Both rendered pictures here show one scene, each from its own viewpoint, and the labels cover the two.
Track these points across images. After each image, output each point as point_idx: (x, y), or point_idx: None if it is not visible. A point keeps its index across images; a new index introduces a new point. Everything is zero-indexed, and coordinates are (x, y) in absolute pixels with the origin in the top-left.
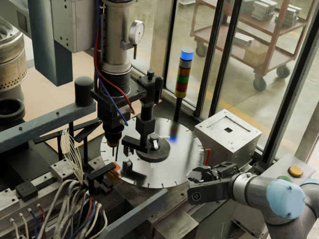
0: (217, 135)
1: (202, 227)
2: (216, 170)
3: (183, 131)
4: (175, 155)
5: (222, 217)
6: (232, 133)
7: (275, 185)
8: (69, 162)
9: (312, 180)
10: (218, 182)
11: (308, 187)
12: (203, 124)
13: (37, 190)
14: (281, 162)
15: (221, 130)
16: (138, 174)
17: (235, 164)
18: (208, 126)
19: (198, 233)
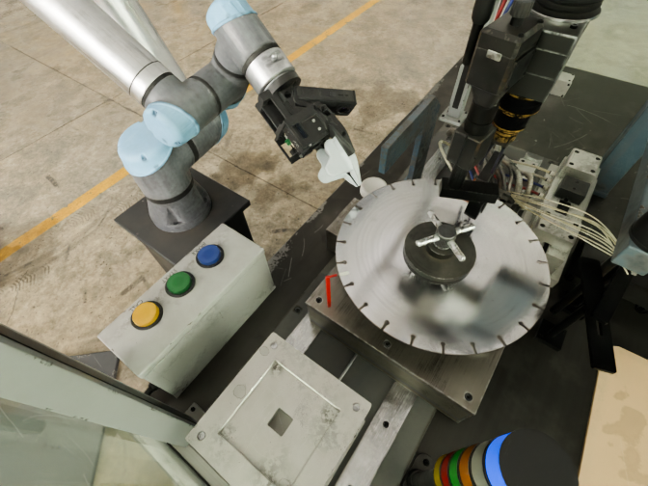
0: (310, 383)
1: (318, 265)
2: (316, 121)
3: (393, 318)
4: (391, 247)
5: (288, 288)
6: (270, 407)
7: (244, 5)
8: (559, 234)
9: (165, 110)
10: (314, 88)
11: (178, 96)
12: (350, 422)
13: (560, 200)
14: (167, 336)
15: (298, 413)
16: (436, 195)
17: (287, 121)
18: (335, 418)
19: (323, 255)
